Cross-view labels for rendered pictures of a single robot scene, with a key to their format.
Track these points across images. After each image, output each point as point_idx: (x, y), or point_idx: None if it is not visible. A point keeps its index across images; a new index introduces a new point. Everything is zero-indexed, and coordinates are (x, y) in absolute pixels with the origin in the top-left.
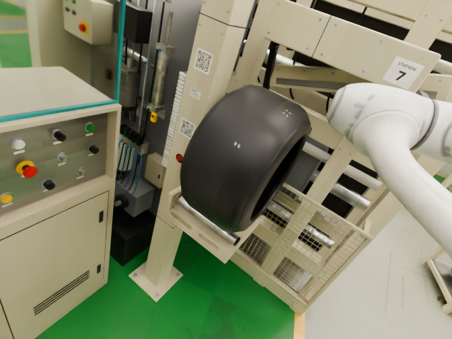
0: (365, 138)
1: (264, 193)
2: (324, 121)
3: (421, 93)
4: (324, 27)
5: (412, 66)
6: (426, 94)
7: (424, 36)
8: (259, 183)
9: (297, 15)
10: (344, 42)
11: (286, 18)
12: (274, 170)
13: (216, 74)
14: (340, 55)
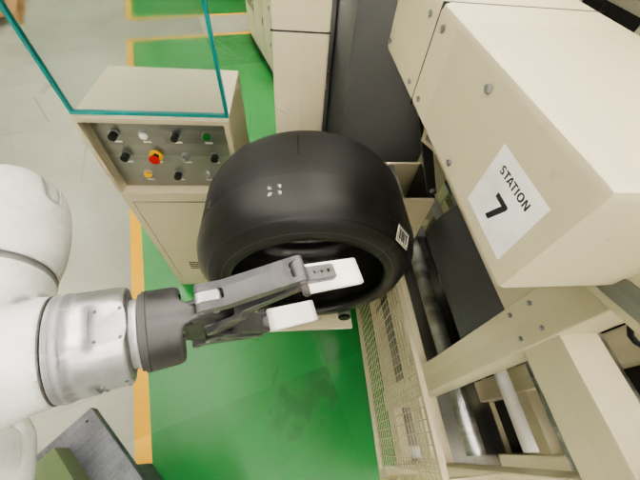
0: None
1: (353, 295)
2: None
3: (262, 266)
4: (431, 34)
5: (525, 192)
6: (290, 278)
7: None
8: (210, 263)
9: (414, 4)
10: (445, 75)
11: (405, 10)
12: (236, 260)
13: (280, 105)
14: (434, 109)
